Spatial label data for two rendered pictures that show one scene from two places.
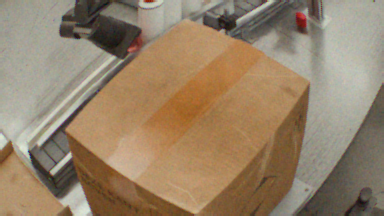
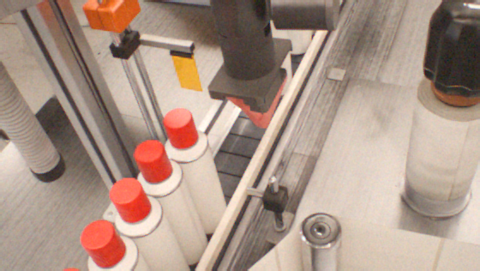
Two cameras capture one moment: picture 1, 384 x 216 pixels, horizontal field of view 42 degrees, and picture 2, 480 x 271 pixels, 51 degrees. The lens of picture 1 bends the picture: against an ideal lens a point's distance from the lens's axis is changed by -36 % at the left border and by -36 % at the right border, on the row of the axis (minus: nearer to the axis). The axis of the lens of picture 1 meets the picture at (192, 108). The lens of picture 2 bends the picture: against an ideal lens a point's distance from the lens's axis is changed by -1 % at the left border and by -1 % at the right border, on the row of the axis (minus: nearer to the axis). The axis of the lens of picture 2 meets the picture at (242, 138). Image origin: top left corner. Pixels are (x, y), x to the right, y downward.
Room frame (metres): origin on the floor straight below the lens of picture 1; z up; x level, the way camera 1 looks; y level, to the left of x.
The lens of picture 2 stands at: (1.84, -0.26, 1.47)
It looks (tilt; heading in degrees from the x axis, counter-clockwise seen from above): 47 degrees down; 170
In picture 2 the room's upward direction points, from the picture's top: 12 degrees counter-clockwise
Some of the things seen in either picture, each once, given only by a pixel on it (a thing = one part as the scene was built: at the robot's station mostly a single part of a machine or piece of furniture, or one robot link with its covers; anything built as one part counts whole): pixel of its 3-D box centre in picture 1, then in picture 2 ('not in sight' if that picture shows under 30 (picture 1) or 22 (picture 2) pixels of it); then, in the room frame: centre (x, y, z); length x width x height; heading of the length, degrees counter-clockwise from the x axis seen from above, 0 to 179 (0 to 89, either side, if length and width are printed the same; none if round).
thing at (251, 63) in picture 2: not in sight; (248, 50); (1.41, -0.16, 1.13); 0.10 x 0.07 x 0.07; 139
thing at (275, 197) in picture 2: not in sight; (277, 203); (1.45, -0.17, 0.89); 0.03 x 0.03 x 0.12; 48
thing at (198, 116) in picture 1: (191, 172); not in sight; (0.68, 0.00, 0.99); 0.30 x 0.24 x 0.27; 142
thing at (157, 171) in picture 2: not in sight; (172, 206); (1.47, -0.30, 0.98); 0.05 x 0.05 x 0.20
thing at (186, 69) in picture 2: not in sight; (186, 70); (1.37, -0.23, 1.09); 0.03 x 0.01 x 0.06; 48
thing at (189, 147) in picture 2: not in sight; (196, 174); (1.43, -0.26, 0.98); 0.05 x 0.05 x 0.20
